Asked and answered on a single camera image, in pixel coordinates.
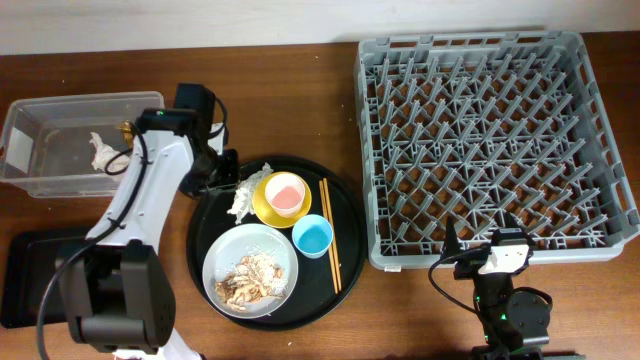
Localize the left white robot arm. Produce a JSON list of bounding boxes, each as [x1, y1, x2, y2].
[[36, 83, 239, 359]]

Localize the gold foil wrapper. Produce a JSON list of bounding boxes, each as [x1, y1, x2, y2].
[[116, 122, 135, 148]]

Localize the pink cup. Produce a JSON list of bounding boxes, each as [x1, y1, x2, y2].
[[265, 172, 306, 218]]

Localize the grey dishwasher rack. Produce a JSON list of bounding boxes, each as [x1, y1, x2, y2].
[[354, 31, 639, 271]]

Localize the wooden chopstick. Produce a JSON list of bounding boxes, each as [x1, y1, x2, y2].
[[320, 178, 342, 294], [319, 179, 340, 295]]

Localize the right wooden chopstick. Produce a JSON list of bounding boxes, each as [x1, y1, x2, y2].
[[320, 178, 342, 294]]

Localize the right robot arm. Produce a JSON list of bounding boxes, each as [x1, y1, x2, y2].
[[428, 212, 582, 360]]

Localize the white napkin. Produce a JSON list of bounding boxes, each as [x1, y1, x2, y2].
[[227, 163, 273, 225]]

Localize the food scraps on plate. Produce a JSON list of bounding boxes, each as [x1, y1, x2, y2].
[[214, 252, 288, 312]]

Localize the round black tray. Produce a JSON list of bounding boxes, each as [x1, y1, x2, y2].
[[186, 155, 367, 331]]

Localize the grey plate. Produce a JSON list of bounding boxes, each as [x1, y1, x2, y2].
[[202, 224, 298, 319]]

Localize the left wooden chopstick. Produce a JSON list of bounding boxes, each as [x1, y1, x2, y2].
[[319, 179, 340, 295]]

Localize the black rectangular bin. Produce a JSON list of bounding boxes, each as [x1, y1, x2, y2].
[[1, 226, 90, 329]]

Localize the blue cup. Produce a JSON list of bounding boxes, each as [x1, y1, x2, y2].
[[292, 214, 328, 259]]

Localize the clear plastic bin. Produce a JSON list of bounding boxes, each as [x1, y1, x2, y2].
[[1, 91, 164, 198]]

